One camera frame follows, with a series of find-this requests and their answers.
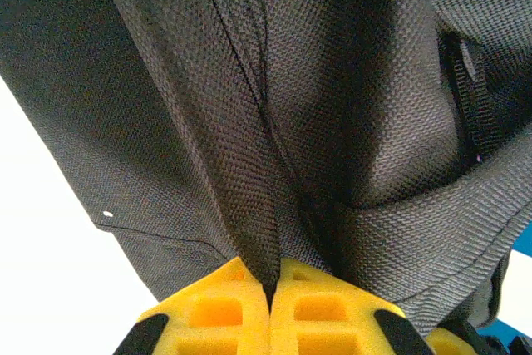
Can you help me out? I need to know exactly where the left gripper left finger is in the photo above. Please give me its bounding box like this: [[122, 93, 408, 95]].
[[111, 257, 272, 355]]

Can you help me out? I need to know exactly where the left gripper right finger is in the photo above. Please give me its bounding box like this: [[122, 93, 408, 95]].
[[268, 258, 433, 355]]

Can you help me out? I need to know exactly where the black fabric student bag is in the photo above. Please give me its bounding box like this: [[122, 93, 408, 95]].
[[0, 0, 532, 333]]

